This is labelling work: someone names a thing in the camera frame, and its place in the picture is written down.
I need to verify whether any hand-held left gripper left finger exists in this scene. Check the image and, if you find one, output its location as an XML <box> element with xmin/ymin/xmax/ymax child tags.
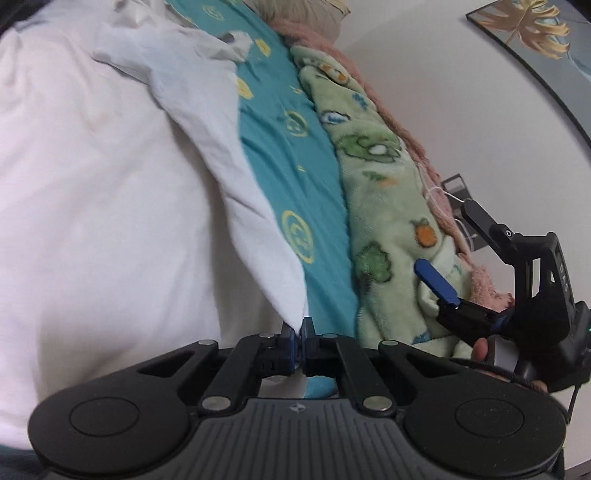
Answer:
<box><xmin>134</xmin><ymin>322</ymin><xmax>297</xmax><ymax>416</ymax></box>

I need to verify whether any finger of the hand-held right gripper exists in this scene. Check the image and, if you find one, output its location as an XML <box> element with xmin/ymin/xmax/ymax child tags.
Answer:
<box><xmin>413</xmin><ymin>258</ymin><xmax>508</xmax><ymax>348</ymax></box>
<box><xmin>461</xmin><ymin>198</ymin><xmax>516</xmax><ymax>265</ymax></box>

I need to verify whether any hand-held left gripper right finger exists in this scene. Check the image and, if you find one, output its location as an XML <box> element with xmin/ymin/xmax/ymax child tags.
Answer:
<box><xmin>300</xmin><ymin>316</ymin><xmax>457</xmax><ymax>417</ymax></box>

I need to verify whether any white shirt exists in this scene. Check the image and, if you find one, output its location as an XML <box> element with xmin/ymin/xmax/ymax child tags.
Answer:
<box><xmin>0</xmin><ymin>0</ymin><xmax>311</xmax><ymax>452</ymax></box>

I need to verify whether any person's right hand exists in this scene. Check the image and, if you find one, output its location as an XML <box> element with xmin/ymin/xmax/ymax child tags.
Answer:
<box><xmin>472</xmin><ymin>337</ymin><xmax>550</xmax><ymax>394</ymax></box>

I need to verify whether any pink fluffy blanket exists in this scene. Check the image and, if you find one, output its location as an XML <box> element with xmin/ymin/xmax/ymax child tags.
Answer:
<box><xmin>268</xmin><ymin>18</ymin><xmax>516</xmax><ymax>315</ymax></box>

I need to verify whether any green cartoon print blanket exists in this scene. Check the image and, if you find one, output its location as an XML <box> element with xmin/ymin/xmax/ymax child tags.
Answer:
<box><xmin>290</xmin><ymin>44</ymin><xmax>477</xmax><ymax>350</ymax></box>

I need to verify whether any teal printed bed sheet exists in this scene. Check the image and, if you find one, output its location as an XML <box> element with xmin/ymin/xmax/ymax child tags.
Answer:
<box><xmin>166</xmin><ymin>0</ymin><xmax>362</xmax><ymax>400</ymax></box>

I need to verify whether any framed leaf picture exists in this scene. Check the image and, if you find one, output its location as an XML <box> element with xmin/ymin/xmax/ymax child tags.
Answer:
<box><xmin>465</xmin><ymin>0</ymin><xmax>591</xmax><ymax>151</ymax></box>

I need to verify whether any grey pillow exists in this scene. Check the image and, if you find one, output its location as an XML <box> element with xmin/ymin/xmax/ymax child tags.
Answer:
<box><xmin>245</xmin><ymin>0</ymin><xmax>352</xmax><ymax>40</ymax></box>

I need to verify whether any wall socket with white charger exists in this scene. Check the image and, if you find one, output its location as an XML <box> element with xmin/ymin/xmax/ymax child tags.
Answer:
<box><xmin>442</xmin><ymin>174</ymin><xmax>468</xmax><ymax>200</ymax></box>

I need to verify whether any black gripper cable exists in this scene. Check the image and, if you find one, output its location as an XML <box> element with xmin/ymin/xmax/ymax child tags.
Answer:
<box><xmin>567</xmin><ymin>385</ymin><xmax>584</xmax><ymax>424</ymax></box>

